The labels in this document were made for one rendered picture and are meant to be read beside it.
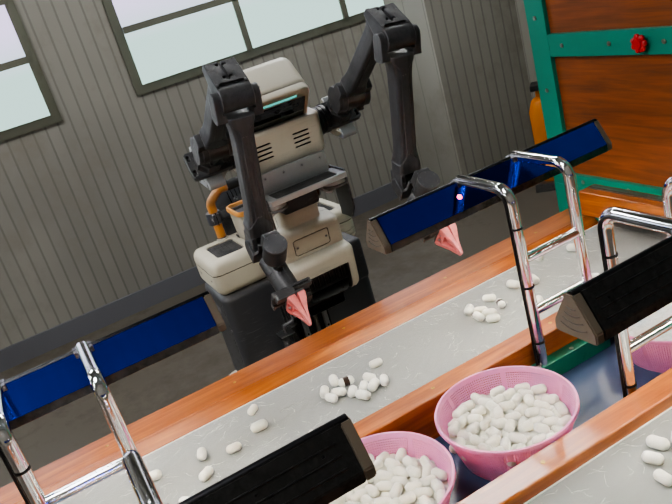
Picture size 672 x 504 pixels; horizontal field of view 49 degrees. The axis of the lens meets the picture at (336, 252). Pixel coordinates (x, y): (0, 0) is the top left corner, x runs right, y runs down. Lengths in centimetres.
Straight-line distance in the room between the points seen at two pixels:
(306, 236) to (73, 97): 241
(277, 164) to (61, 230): 246
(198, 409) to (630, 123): 126
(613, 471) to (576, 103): 111
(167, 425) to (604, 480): 93
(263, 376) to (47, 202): 285
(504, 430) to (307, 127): 112
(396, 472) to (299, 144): 112
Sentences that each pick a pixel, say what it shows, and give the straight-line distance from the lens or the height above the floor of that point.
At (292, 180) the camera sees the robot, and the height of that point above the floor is 105.
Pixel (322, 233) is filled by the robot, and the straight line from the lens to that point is 226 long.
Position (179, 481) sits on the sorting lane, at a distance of 159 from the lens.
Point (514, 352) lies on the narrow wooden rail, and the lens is 160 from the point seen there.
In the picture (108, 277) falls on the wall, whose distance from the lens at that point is 456.
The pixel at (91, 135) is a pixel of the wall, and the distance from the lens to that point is 442.
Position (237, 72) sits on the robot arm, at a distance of 168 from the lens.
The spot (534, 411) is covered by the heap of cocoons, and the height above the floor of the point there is 74.
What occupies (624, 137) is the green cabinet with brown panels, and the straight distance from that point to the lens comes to 203.
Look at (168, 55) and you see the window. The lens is 447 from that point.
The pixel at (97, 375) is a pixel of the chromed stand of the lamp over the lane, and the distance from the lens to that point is 122.
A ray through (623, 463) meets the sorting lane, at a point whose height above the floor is 74.
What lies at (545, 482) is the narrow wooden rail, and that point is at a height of 75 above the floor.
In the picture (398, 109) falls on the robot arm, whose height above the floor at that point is 122.
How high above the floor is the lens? 160
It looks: 21 degrees down
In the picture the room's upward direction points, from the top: 17 degrees counter-clockwise
